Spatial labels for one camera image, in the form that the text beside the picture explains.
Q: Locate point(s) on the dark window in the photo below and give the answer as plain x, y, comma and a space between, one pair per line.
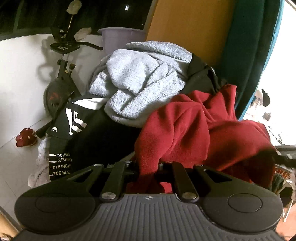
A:
46, 14

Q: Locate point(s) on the black white printed jacket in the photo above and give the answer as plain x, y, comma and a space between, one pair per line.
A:
97, 139

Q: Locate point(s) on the light blue fleece garment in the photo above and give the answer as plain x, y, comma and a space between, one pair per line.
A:
138, 81

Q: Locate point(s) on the teal curtain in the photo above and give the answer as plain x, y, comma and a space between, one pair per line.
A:
249, 58

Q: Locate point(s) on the red fleece garment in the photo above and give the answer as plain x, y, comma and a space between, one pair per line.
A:
185, 129

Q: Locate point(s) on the grey furry cloth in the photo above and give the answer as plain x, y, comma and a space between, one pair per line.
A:
40, 166

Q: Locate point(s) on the purple plastic bucket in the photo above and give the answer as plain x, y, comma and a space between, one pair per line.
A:
120, 39

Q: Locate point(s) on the black exercise bike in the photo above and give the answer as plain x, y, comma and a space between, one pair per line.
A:
57, 90

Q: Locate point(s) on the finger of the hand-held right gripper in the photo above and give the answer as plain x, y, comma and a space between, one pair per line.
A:
284, 157

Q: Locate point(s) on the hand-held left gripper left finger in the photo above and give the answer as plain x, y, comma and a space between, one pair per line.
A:
129, 171

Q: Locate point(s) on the red flower-shaped object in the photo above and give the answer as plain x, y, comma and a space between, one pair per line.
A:
25, 138

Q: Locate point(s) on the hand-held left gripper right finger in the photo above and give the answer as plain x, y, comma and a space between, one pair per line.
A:
165, 170

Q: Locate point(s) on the mustard yellow panel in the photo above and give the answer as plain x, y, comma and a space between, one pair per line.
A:
189, 27

